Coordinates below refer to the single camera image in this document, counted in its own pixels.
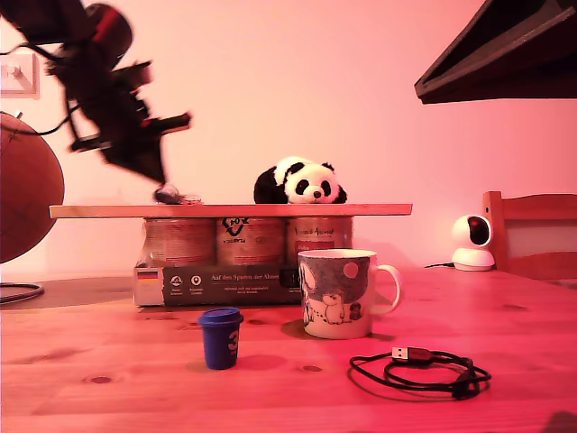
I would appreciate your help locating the key bunch with metal opener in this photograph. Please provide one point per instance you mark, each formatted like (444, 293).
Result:
(171, 195)

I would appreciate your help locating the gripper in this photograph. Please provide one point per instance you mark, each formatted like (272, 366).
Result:
(117, 122)

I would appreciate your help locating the panda plush toy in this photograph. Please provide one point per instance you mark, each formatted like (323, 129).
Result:
(306, 182)

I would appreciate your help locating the tin can with red label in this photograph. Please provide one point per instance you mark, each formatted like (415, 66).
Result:
(315, 236)

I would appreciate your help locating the wooden shelf board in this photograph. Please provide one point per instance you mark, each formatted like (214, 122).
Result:
(248, 210)

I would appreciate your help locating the wooden chair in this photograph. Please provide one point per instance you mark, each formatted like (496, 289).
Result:
(532, 212)

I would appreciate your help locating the dark cardboard can tray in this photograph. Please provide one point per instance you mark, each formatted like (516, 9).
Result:
(225, 285)

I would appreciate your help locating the white cartoon print mug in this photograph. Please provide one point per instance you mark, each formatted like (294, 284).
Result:
(333, 293)

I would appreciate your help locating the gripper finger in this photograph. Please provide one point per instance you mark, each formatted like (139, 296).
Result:
(518, 18)
(532, 72)

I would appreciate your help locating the grey table mat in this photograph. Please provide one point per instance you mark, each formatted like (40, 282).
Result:
(90, 291)

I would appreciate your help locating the white security camera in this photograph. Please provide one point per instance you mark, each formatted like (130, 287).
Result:
(473, 239)

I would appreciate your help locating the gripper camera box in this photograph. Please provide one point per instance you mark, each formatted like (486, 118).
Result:
(135, 74)

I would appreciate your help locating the small blue lidded cup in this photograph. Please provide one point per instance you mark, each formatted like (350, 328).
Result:
(219, 345)

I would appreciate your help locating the brown globe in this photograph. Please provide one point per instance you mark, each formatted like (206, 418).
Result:
(27, 189)

